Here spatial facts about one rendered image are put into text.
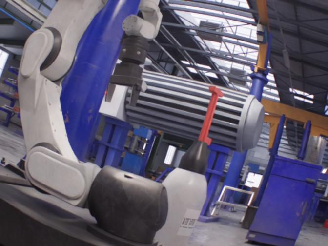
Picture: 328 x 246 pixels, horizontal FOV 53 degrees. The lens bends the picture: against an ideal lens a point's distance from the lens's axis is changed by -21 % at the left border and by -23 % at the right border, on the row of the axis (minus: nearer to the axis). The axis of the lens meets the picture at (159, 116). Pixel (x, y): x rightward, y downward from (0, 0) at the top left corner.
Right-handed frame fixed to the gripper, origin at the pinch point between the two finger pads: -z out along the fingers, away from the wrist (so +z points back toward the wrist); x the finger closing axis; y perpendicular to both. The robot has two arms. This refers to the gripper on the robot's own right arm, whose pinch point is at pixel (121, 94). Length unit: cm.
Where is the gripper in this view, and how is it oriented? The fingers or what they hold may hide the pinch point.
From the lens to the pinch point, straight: 128.7
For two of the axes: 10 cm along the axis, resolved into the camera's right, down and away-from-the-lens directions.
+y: -5.9, -2.0, -7.9
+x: -7.8, -1.4, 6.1
